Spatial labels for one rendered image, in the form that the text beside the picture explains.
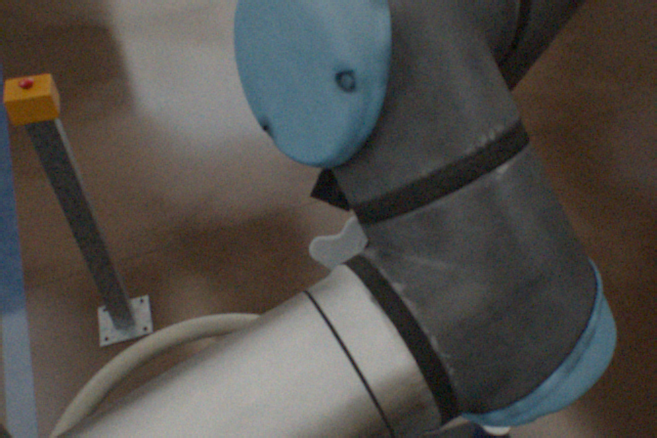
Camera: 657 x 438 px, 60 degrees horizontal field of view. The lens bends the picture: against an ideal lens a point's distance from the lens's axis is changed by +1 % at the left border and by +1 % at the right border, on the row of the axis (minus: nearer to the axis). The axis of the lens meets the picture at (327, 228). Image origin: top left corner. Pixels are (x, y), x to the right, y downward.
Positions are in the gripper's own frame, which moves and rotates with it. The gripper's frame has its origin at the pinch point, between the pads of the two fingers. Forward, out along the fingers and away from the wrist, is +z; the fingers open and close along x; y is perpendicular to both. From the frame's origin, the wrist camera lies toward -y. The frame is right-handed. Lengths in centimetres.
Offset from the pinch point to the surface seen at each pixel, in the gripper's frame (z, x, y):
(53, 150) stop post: 103, -60, 73
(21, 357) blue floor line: 192, -22, 76
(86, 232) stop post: 134, -53, 62
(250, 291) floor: 176, -72, 2
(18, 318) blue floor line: 200, -38, 87
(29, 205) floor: 223, -99, 117
